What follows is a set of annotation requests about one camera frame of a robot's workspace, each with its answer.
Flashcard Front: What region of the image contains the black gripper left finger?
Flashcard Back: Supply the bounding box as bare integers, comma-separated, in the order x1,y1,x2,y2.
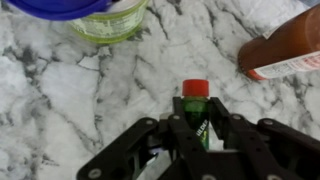
76,96,214,180

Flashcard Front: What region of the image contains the brown hot sauce bottle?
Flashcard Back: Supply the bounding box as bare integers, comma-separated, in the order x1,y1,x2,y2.
237,3,320,82

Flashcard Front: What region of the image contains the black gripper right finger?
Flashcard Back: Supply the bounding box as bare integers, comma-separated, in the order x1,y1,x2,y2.
210,97,320,180

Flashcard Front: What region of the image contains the green hot sauce bottle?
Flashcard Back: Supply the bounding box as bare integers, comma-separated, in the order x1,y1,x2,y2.
181,78,211,151

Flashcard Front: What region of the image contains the can with blue lid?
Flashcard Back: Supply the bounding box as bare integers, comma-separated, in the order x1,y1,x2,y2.
5,0,151,45

